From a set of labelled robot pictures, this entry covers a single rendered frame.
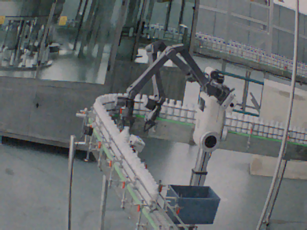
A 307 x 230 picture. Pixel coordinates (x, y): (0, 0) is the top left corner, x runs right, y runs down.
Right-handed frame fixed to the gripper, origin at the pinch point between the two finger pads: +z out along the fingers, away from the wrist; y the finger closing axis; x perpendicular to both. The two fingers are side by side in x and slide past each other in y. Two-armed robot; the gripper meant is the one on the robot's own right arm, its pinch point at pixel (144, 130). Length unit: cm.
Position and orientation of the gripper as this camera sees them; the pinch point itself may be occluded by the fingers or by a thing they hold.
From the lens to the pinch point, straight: 570.6
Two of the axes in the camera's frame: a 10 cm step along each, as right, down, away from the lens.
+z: -4.9, 8.7, 1.1
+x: 8.5, 4.4, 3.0
